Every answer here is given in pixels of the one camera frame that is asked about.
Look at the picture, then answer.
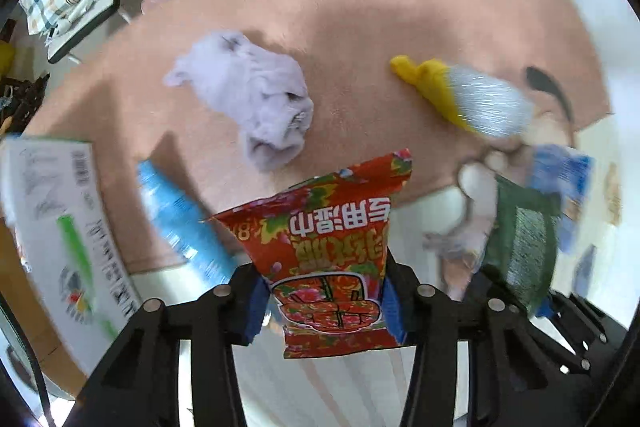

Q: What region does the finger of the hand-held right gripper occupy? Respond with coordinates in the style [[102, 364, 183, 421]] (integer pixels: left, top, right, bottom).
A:
[[542, 289, 628, 375]]

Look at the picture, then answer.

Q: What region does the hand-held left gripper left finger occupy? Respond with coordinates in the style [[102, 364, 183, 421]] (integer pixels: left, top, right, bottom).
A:
[[75, 263, 273, 427]]

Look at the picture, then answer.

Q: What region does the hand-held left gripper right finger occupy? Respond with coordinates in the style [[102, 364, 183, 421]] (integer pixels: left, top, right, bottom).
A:
[[382, 252, 593, 427]]

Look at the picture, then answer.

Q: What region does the red floral wet wipe packet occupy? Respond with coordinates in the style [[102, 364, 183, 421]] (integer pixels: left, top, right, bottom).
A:
[[200, 148, 415, 359]]

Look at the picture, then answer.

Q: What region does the green packet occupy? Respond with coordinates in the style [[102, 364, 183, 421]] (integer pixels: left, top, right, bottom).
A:
[[481, 176, 564, 317]]

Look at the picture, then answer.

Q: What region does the light blue packet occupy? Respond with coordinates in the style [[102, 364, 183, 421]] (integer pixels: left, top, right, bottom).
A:
[[137, 159, 239, 286]]

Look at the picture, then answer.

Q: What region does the blue and white packet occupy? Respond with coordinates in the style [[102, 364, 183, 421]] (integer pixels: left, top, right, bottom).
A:
[[529, 144, 597, 256]]

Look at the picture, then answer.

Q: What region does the lavender cloth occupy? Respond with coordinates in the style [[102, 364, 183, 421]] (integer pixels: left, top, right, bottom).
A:
[[162, 31, 315, 173]]

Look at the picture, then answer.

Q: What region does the white cardboard box green print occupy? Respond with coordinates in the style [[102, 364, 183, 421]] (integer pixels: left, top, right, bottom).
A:
[[0, 134, 144, 378]]

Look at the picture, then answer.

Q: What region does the pink rug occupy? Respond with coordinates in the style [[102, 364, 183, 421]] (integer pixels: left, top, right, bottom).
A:
[[20, 0, 614, 274]]

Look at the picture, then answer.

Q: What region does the black framed rack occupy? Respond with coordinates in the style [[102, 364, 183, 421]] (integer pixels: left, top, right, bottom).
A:
[[47, 0, 132, 66]]

